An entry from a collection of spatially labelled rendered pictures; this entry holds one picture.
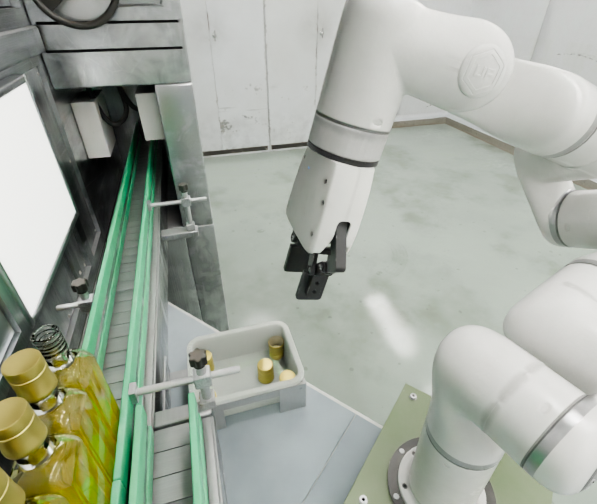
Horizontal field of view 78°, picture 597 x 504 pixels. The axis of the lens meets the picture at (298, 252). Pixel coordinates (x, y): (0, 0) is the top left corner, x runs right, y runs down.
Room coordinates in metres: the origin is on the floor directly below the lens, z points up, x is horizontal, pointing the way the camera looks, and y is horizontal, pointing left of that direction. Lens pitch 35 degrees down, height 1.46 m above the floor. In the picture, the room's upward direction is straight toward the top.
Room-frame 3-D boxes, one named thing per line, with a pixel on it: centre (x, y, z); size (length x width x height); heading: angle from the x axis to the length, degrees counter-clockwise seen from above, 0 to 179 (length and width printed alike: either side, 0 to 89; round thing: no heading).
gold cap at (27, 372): (0.24, 0.27, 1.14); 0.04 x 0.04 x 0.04
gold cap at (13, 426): (0.18, 0.25, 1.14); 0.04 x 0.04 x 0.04
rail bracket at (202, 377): (0.37, 0.18, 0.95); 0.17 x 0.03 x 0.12; 106
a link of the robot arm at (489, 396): (0.25, -0.22, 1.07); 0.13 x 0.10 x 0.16; 31
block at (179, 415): (0.36, 0.19, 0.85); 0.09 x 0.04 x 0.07; 106
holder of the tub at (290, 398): (0.50, 0.14, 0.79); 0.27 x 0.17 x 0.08; 106
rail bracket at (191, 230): (0.98, 0.35, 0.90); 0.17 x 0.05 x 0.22; 106
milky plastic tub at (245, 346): (0.50, 0.11, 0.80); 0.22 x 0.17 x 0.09; 106
